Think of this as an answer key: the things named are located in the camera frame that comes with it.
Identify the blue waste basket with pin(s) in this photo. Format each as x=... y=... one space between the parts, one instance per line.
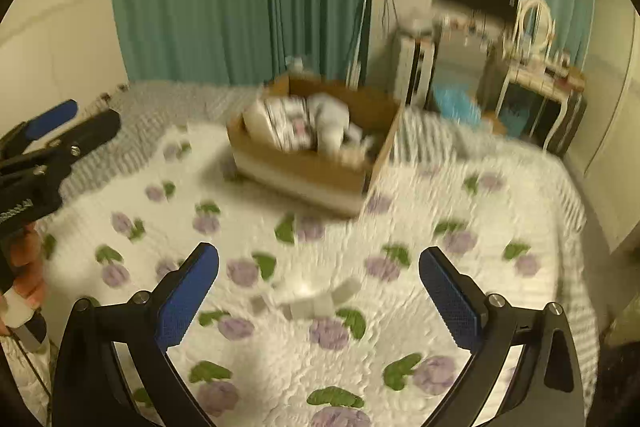
x=514 y=118

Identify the small grey fridge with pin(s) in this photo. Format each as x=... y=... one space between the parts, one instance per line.
x=460 y=62

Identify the white leaning pole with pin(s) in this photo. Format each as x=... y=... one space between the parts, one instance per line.
x=353 y=73

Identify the white oval vanity mirror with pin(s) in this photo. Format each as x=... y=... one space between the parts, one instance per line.
x=534 y=28

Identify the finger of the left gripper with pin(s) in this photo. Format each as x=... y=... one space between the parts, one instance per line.
x=21 y=136
x=73 y=144

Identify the white floral quilt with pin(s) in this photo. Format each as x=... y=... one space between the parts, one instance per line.
x=384 y=358

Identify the person's left hand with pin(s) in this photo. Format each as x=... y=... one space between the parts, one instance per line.
x=23 y=250

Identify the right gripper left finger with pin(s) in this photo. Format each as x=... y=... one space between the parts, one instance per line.
x=89 y=387

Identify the white black suitcase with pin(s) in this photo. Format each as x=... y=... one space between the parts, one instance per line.
x=413 y=67

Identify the blue floral tissue pack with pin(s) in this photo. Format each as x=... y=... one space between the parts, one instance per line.
x=357 y=147

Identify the white sock with green patch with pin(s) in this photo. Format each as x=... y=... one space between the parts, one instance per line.
x=330 y=118

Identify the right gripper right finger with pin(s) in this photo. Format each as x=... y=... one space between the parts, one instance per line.
x=545 y=388

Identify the brown cardboard box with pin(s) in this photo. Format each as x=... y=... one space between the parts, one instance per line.
x=306 y=175

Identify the white dressing table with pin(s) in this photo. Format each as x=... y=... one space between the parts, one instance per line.
x=571 y=104

